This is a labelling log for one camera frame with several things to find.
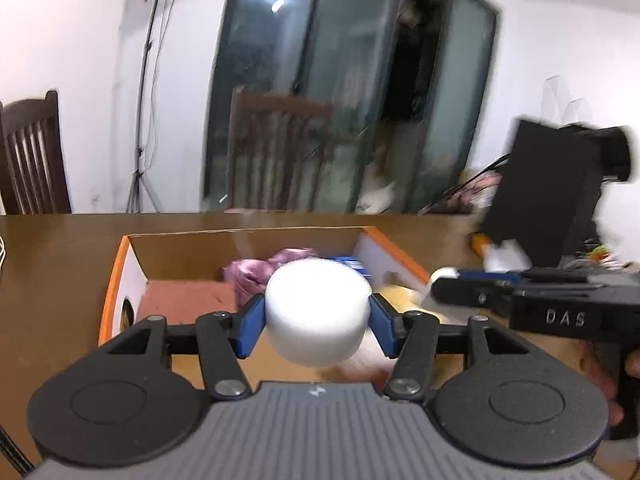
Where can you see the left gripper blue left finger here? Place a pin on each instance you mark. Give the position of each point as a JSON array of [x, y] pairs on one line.
[[225, 338]]

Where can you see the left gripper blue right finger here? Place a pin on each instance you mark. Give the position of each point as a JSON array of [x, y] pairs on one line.
[[410, 339]]

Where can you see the pink layered sponge block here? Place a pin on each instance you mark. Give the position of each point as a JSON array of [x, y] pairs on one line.
[[182, 302]]

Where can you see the purple satin scrunchie cloth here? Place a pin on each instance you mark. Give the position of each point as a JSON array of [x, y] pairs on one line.
[[250, 276]]

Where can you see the blue white tissue pack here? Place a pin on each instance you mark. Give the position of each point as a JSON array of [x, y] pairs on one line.
[[354, 264]]

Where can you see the white foam cylinder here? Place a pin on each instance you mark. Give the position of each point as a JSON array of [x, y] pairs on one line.
[[317, 311]]

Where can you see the white yellow plush sheep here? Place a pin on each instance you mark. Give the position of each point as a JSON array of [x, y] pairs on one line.
[[402, 299]]

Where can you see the person right hand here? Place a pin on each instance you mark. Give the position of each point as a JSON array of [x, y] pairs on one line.
[[600, 378]]

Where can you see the red orange cardboard box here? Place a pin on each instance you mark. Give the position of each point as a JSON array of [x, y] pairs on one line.
[[201, 256]]

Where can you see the black box monitor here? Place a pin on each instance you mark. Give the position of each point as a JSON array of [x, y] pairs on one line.
[[547, 192]]

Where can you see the black garment on box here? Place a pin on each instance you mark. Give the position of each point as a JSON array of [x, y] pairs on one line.
[[613, 147]]

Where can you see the dark wooden chair right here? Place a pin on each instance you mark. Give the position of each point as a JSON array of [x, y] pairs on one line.
[[285, 154]]

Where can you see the dark wooden chair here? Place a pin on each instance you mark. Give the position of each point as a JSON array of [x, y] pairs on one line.
[[33, 179], [285, 154]]

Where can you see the dark wooden chair left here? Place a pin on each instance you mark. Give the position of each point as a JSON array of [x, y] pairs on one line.
[[33, 179]]

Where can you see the sliding glass door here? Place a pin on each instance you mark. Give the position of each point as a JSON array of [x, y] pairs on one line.
[[406, 79]]

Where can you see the studio light on stand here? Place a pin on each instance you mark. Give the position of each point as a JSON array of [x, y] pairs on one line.
[[145, 134]]

